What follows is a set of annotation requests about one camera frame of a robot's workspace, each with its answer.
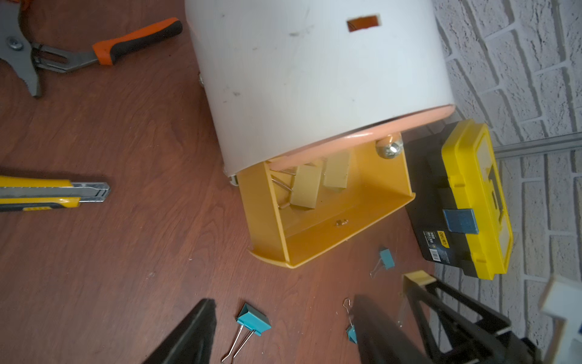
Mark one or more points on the teal binder clip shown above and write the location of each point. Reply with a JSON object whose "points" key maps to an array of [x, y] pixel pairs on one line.
{"points": [[351, 330], [384, 262], [251, 322]]}

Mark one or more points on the yellow binder clip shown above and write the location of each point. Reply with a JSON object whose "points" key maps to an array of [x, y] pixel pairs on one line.
{"points": [[420, 278], [336, 171], [303, 192]]}

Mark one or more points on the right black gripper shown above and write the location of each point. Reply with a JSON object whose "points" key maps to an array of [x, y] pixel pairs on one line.
{"points": [[489, 340]]}

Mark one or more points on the yellow utility knife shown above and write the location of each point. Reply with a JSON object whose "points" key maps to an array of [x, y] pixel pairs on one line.
{"points": [[19, 194]]}

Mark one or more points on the yellow black toolbox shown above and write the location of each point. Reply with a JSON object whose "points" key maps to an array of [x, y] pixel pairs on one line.
{"points": [[459, 214]]}

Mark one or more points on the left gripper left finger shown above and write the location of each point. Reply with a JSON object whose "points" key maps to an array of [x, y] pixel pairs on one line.
{"points": [[192, 340]]}

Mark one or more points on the orange top drawer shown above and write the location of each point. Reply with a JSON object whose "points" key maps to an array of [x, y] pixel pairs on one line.
{"points": [[353, 139]]}

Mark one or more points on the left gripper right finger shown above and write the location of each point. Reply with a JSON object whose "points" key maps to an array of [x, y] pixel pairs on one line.
{"points": [[379, 339]]}

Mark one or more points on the white round drawer cabinet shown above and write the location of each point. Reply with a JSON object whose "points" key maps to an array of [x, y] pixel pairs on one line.
{"points": [[282, 75]]}

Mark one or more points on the yellow drawer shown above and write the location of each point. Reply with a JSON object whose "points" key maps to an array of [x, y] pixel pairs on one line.
{"points": [[289, 235]]}

